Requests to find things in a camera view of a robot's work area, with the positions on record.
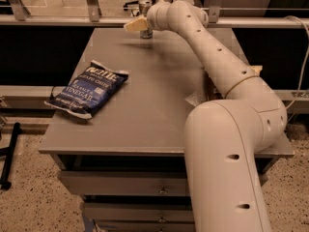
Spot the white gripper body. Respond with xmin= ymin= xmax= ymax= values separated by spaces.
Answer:
xmin=147 ymin=0 xmax=170 ymax=31

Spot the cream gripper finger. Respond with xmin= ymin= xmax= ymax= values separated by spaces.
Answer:
xmin=124 ymin=17 xmax=150 ymax=32

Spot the silver redbull can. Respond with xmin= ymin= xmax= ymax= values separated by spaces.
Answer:
xmin=139 ymin=0 xmax=153 ymax=39

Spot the blue kettle chip bag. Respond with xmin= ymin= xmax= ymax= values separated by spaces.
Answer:
xmin=45 ymin=61 xmax=128 ymax=120

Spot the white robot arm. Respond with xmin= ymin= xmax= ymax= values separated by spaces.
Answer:
xmin=125 ymin=0 xmax=287 ymax=232

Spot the yellow sea salt chip bag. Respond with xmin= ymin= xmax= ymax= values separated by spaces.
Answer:
xmin=185 ymin=66 xmax=263 ymax=106

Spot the top grey drawer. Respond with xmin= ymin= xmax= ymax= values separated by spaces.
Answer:
xmin=58 ymin=171 xmax=190 ymax=197

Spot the grey drawer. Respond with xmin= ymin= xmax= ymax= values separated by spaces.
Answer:
xmin=81 ymin=203 xmax=194 ymax=223
xmin=96 ymin=220 xmax=195 ymax=232
xmin=58 ymin=171 xmax=190 ymax=197

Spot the black metal stand leg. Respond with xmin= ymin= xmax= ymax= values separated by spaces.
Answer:
xmin=0 ymin=123 xmax=22 ymax=190

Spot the middle grey drawer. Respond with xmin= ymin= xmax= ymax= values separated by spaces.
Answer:
xmin=81 ymin=203 xmax=194 ymax=223

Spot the bottom grey drawer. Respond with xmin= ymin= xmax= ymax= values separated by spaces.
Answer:
xmin=96 ymin=220 xmax=195 ymax=232

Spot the metal railing frame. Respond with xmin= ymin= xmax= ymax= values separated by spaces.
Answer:
xmin=1 ymin=0 xmax=309 ymax=28

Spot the white cable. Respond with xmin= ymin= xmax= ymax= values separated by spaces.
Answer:
xmin=283 ymin=14 xmax=309 ymax=111

